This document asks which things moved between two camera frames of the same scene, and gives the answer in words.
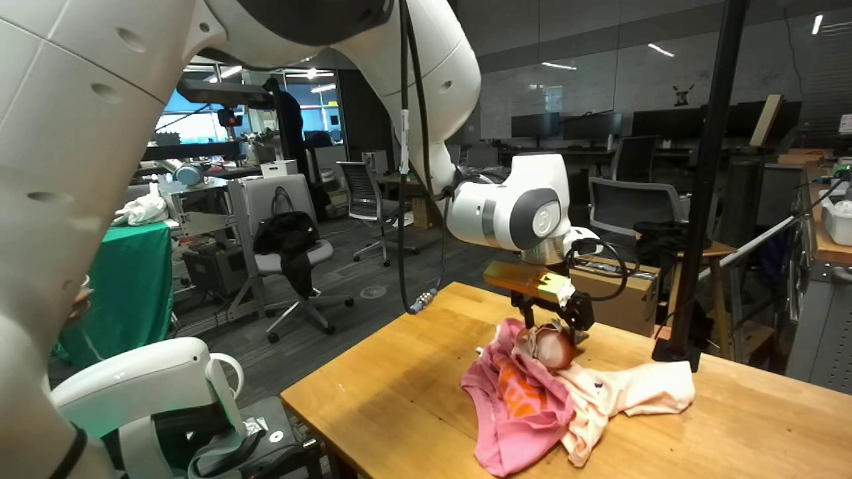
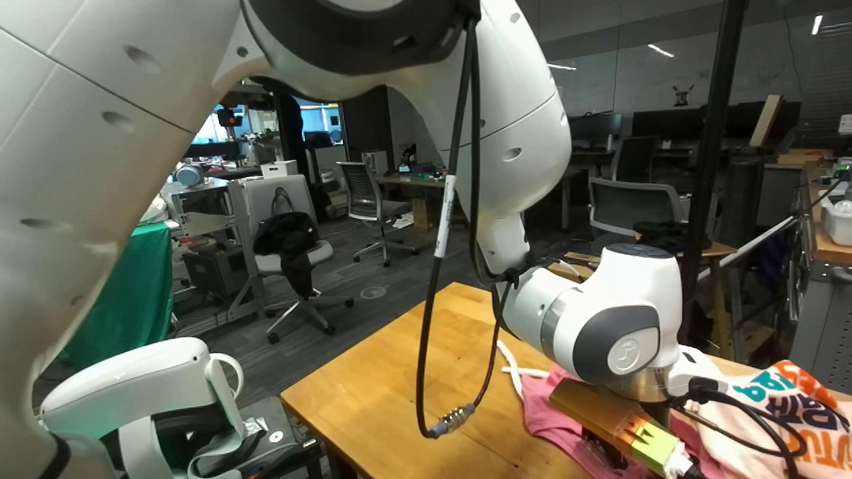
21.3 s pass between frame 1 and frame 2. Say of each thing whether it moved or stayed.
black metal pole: stayed
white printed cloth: moved
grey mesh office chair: stayed
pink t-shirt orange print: moved
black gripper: moved
